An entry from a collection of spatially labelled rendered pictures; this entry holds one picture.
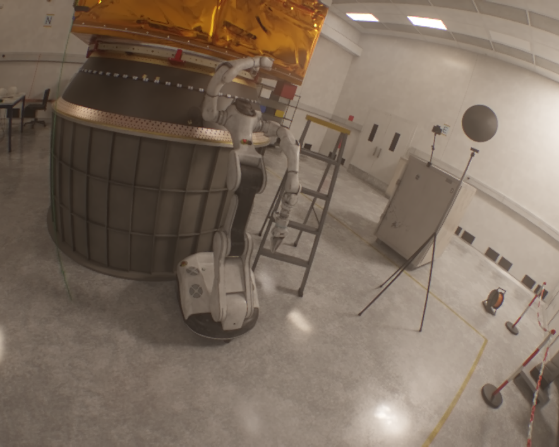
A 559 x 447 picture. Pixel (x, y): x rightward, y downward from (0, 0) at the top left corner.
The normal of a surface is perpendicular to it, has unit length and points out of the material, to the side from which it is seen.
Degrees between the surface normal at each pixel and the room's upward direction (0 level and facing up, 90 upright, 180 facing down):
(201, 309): 38
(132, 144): 90
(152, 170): 90
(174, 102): 62
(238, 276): 45
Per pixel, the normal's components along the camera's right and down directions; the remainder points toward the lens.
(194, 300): 0.53, -0.37
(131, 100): 0.25, 0.01
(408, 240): -0.78, 0.03
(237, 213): 0.44, 0.53
